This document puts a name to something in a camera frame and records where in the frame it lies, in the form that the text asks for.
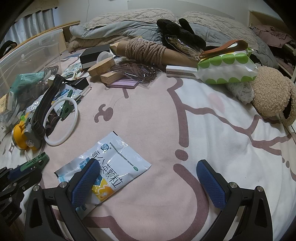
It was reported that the brown leather strap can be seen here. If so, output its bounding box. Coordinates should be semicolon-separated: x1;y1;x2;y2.
199;39;249;60

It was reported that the open wardrobe shelf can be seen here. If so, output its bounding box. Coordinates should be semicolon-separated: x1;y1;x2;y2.
248;11;295;82

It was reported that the grey blue duvet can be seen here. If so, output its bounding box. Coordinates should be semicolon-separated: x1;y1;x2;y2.
68;21;278;69

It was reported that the blue white medicine sachet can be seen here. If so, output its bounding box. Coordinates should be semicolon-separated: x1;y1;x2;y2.
55;132;151;219

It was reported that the beige fluffy plush toy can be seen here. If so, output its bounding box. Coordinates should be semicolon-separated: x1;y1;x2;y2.
251;66;295;126

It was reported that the teal plastic bag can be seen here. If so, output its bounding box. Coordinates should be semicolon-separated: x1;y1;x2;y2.
10;71;45;94

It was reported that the patterned bed sheet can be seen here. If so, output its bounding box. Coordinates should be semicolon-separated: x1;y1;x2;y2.
0;46;296;241

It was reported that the beige quilted pillow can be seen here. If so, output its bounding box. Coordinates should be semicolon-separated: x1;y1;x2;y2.
83;8;178;31
183;11;259;50

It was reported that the yellow grey headlamp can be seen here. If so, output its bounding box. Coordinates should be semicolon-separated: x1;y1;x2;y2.
11;111;45;151

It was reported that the clear plastic storage bin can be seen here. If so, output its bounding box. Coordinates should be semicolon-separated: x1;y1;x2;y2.
1;34;62;128

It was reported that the wooden bedside shelf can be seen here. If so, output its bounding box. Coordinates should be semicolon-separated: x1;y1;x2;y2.
0;20;81;61

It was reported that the small wooden block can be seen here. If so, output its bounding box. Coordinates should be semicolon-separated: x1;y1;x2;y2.
100;71;124;84

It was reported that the green clothespin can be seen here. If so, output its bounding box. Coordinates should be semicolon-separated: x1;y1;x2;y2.
60;100;74;121
20;152;50;172

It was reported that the brown hair claw clip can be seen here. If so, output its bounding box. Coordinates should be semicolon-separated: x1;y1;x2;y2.
44;65;59;75

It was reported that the clear plastic cup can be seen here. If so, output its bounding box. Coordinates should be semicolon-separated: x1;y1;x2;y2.
96;51;113;63

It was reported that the cardboard cone with rope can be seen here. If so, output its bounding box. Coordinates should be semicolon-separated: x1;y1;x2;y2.
110;39;198;67

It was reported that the white matchbox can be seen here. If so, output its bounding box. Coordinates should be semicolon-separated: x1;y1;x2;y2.
166;65;197;79

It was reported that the black sun visor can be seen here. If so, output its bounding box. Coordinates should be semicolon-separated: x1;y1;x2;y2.
0;40;17;58

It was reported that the black gift box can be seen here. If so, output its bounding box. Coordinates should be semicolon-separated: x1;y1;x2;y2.
79;44;110;70

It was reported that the green dotted plastic bag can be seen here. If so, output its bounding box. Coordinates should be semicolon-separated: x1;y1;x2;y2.
196;47;258;84

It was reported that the grey curtain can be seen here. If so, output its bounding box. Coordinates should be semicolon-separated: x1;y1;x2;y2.
1;9;55;46

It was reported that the purple notepad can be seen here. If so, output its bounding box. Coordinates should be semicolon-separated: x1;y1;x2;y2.
106;78;139;89

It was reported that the white plastic ring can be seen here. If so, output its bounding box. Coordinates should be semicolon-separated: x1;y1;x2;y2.
43;97;79;147

